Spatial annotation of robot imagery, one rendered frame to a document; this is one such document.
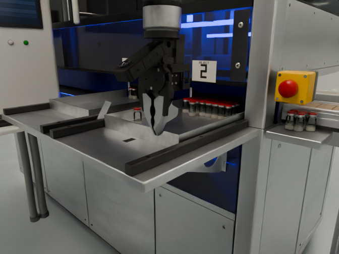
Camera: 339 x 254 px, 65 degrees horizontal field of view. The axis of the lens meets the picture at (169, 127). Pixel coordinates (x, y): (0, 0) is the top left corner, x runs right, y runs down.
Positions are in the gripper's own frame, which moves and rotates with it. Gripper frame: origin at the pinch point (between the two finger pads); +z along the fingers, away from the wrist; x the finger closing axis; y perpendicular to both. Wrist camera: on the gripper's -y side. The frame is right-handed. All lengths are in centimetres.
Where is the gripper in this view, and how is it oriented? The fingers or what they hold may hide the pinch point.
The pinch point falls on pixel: (154, 130)
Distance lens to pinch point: 56.8
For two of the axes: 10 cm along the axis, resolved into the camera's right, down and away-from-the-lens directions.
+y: 6.8, -1.8, 7.1
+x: -7.3, -1.9, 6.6
